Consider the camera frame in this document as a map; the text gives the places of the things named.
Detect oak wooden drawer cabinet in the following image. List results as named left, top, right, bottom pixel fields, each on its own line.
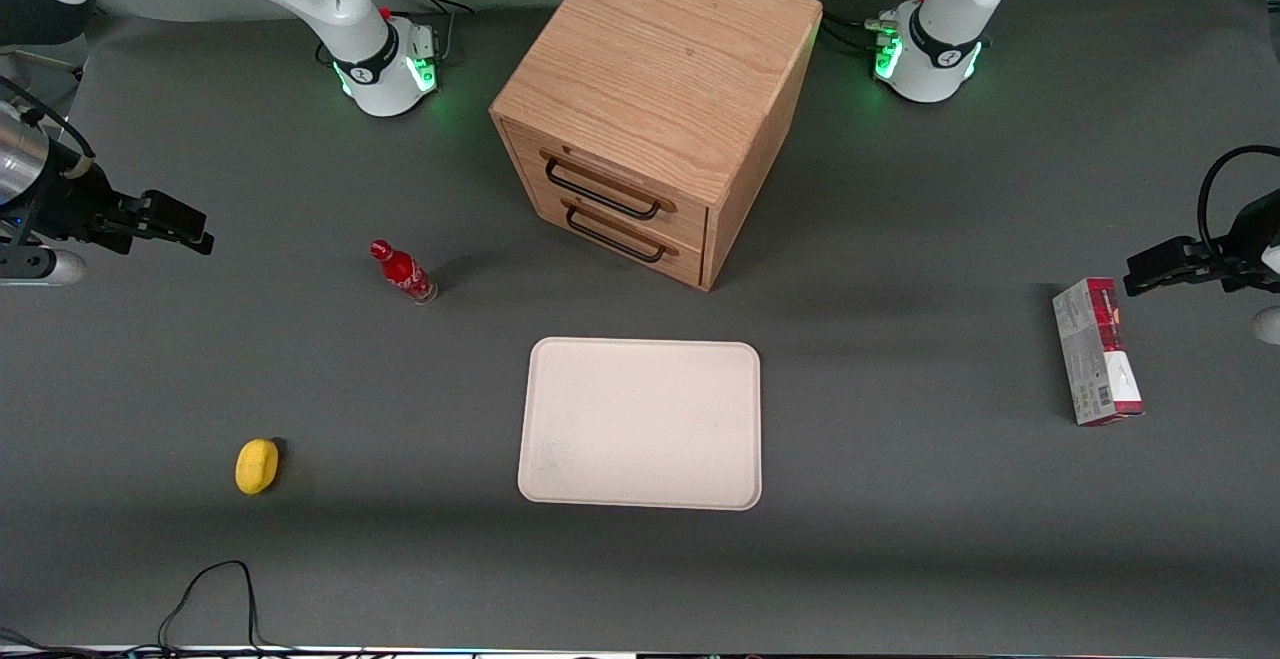
left=489, top=0, right=824, bottom=292

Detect beige plastic tray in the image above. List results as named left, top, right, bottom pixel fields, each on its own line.
left=517, top=337, right=763, bottom=512

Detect red and white carton box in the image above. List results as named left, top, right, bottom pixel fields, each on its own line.
left=1052, top=277, right=1145, bottom=427

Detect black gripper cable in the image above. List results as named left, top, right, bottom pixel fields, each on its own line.
left=0, top=76, right=97, bottom=162
left=1197, top=145, right=1280, bottom=262

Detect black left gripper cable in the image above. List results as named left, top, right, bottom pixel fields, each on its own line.
left=1197, top=145, right=1280, bottom=262

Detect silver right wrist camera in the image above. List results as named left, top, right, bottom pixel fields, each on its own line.
left=0, top=247, right=87, bottom=288

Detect yellow lemon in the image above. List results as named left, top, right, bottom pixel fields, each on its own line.
left=235, top=438, right=281, bottom=496

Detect red cola bottle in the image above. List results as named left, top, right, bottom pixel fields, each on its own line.
left=369, top=239, right=439, bottom=306

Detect thin black looped floor cable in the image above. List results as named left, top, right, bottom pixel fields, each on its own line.
left=0, top=560, right=301, bottom=659

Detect wooden drawer with black handle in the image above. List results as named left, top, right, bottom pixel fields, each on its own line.
left=503, top=122, right=712, bottom=247
left=518, top=171, right=709, bottom=287

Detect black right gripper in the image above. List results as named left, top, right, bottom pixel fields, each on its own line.
left=18, top=163, right=215, bottom=256

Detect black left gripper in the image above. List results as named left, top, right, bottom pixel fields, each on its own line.
left=1123, top=193, right=1280, bottom=298

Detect black left arm base cables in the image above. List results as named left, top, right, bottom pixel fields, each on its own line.
left=818, top=0, right=937, bottom=58

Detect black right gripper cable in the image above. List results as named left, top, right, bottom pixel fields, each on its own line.
left=0, top=76, right=97, bottom=162

